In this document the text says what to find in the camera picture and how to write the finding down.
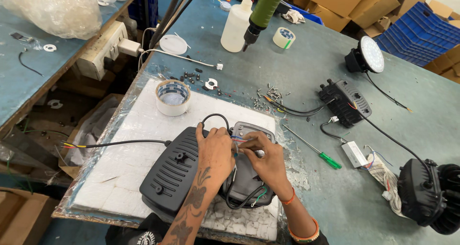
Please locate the person's right hand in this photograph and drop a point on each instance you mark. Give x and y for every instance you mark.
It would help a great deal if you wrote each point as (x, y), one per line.
(267, 166)

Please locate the person's left hand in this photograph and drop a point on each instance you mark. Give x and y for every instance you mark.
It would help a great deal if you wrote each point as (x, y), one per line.
(215, 155)

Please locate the grey open lamp housing base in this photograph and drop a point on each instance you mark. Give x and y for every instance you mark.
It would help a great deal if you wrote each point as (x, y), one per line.
(246, 180)

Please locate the orange thread wristband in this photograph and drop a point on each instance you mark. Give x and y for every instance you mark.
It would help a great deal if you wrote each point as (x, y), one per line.
(288, 200)

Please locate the black ribbed lamp housing cover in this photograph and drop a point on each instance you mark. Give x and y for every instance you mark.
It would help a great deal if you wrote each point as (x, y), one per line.
(172, 173)

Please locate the large white tape roll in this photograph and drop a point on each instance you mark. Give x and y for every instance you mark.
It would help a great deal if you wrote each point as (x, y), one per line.
(173, 101)

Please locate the pile of silver screws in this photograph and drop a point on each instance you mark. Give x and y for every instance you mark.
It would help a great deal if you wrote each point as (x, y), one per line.
(270, 94)

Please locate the orange and green bangle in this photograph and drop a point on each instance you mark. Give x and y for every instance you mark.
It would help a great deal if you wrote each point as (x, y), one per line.
(305, 237)

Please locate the scattered small black parts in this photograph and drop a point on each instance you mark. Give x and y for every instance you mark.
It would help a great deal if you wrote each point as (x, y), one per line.
(190, 77)

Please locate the white LED driver box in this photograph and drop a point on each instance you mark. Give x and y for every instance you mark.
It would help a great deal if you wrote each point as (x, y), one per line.
(354, 154)

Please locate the white foam board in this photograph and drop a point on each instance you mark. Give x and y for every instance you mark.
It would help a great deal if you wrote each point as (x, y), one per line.
(118, 173)

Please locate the black ribbed cover with glands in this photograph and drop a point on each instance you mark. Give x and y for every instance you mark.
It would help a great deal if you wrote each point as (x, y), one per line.
(345, 103)

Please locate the white round lid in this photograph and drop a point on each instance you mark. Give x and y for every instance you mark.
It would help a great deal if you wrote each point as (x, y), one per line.
(173, 44)

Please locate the white striped cloth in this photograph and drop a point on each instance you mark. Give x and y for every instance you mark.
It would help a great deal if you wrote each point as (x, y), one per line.
(386, 180)

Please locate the small tape roll green mark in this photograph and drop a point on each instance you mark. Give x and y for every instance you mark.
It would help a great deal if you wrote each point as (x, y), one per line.
(279, 40)

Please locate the cardboard box with plastic sheet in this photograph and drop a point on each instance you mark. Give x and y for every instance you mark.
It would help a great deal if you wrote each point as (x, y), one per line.
(90, 130)

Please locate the white plastic bottle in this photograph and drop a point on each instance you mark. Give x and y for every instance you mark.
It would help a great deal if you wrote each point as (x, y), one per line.
(234, 27)

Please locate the white charger adapter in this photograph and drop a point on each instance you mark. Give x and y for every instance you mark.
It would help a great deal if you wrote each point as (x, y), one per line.
(127, 47)

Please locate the white rag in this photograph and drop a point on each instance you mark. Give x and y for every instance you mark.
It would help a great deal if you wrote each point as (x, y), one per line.
(293, 17)

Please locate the round white LED lamp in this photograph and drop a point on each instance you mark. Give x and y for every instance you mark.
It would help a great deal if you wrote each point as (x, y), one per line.
(372, 54)

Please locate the blue plastic tray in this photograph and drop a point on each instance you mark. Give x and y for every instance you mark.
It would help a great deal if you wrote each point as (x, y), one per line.
(311, 18)

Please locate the green electric screwdriver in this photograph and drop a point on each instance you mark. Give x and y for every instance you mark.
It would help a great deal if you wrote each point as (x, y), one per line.
(266, 6)

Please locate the black finned lamp assembly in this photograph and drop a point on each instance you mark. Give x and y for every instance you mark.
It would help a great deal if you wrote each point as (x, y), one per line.
(427, 194)

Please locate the heap of cardboard boxes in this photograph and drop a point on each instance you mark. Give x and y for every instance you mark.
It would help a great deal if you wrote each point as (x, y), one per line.
(345, 4)

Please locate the stack of blue crates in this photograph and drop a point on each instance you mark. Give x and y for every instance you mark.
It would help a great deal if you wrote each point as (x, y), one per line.
(420, 33)

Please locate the brown cardboard box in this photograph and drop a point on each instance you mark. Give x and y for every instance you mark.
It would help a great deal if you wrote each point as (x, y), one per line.
(21, 220)

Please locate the clear plastic bag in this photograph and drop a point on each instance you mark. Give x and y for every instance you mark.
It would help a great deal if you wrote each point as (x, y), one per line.
(54, 8)

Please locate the metal clip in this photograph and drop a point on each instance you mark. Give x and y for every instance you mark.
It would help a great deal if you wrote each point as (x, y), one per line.
(21, 37)

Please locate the white wall socket board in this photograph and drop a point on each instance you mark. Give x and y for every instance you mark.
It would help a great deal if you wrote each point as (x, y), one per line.
(99, 51)

